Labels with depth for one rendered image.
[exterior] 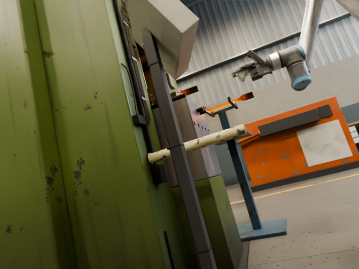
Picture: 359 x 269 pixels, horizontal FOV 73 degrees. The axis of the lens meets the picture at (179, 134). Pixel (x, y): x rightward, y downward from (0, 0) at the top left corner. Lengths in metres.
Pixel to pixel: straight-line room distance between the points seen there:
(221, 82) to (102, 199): 8.48
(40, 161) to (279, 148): 4.13
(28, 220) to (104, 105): 0.62
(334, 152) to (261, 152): 1.17
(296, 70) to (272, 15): 8.91
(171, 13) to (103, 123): 0.59
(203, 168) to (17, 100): 0.98
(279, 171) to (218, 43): 6.39
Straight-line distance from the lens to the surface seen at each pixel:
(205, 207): 1.29
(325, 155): 4.91
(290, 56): 1.46
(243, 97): 2.02
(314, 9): 1.71
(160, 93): 0.90
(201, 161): 1.27
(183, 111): 1.33
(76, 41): 1.44
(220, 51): 9.85
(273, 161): 4.79
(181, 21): 0.85
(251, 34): 9.99
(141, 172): 1.07
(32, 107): 1.37
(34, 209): 1.32
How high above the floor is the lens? 0.47
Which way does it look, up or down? 11 degrees up
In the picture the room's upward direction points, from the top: 15 degrees counter-clockwise
